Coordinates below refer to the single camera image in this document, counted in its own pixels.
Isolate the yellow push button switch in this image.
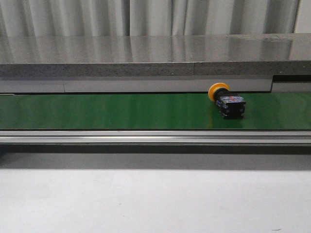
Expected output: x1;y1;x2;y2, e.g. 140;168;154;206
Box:
208;83;246;119

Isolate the green conveyor belt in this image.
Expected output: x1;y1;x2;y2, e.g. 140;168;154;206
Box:
0;93;311;130

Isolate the grey stone slab bench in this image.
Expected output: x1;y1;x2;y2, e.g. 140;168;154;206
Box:
0;33;311;77

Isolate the white pleated curtain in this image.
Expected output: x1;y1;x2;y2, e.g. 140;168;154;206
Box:
0;0;311;37

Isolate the grey rear conveyor rail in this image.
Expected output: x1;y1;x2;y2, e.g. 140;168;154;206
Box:
0;75;311;94

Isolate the aluminium front conveyor rail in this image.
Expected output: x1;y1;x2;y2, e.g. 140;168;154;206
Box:
0;130;311;145

